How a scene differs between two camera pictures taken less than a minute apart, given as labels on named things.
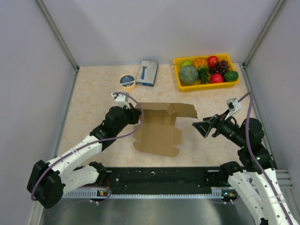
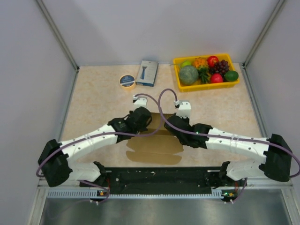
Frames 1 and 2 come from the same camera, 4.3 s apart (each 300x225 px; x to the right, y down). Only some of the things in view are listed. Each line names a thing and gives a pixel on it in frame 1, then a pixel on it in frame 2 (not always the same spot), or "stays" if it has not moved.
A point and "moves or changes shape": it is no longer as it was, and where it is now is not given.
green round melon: x=189 y=74 stays
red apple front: x=216 y=78 stays
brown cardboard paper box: x=157 y=135 moves or changes shape
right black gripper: x=216 y=121 to x=187 y=120
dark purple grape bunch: x=220 y=67 stays
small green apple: x=185 y=63 stays
